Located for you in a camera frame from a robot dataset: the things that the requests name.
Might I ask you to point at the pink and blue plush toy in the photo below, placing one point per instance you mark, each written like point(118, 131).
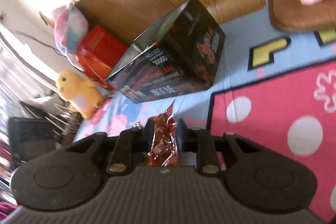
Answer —
point(69, 29)

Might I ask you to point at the dark rectangular object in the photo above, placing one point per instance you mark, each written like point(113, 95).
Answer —
point(31, 137)

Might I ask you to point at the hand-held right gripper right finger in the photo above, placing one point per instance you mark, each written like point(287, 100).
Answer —
point(207, 150)

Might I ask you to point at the yellow plush toy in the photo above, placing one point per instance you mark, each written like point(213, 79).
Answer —
point(78, 92)

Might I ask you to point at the red gift bag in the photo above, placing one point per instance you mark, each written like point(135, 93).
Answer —
point(102, 50)

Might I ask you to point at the red-brown snack packet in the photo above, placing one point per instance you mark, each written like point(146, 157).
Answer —
point(164, 134)

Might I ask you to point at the black printed box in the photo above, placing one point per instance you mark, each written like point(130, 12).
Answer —
point(183, 56)

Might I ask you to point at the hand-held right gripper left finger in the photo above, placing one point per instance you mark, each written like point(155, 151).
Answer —
point(128, 150)

